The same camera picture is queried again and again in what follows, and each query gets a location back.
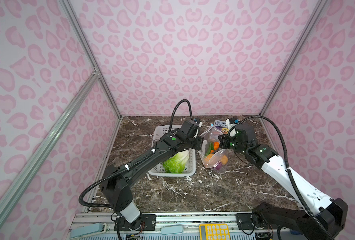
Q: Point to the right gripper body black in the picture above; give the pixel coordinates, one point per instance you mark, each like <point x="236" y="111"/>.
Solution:
<point x="225" y="144"/>

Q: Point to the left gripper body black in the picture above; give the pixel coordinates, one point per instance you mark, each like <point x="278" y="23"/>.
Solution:
<point x="196" y="142"/>

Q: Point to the Treehouse paperback book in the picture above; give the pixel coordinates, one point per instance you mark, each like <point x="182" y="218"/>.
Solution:
<point x="222" y="126"/>

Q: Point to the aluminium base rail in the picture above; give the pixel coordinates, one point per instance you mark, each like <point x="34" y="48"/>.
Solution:
<point x="239" y="223"/>

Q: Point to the light blue oval case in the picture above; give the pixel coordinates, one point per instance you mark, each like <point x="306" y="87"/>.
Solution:
<point x="172" y="230"/>

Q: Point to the yellow toy potato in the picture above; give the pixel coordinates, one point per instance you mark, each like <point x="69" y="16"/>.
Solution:
<point x="224" y="160"/>
<point x="208" y="158"/>

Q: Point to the aluminium frame strut left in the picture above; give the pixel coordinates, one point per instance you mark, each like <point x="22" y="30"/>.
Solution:
<point x="27" y="174"/>

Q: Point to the yellow calculator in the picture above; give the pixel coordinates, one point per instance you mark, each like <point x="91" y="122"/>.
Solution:
<point x="214" y="232"/>

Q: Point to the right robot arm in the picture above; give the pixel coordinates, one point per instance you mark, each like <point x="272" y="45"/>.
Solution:
<point x="320" y="218"/>

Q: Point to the white perforated plastic basket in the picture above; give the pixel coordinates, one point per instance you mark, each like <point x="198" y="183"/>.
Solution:
<point x="190" y="168"/>

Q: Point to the orange toy pumpkin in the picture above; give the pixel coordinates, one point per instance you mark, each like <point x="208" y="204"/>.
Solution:
<point x="216" y="146"/>

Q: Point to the clear zip top bag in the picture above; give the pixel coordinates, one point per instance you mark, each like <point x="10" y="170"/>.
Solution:
<point x="211" y="135"/>

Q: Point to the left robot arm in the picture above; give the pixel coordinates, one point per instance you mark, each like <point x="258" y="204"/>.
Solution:
<point x="117" y="190"/>

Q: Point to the green white toy cabbage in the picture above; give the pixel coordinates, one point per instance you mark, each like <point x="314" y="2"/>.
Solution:
<point x="177" y="163"/>

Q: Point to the purple toy onion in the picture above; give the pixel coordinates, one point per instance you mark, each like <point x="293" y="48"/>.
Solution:
<point x="218" y="166"/>

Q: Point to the green toy pepper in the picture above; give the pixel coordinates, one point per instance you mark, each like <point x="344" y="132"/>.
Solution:
<point x="209" y="149"/>

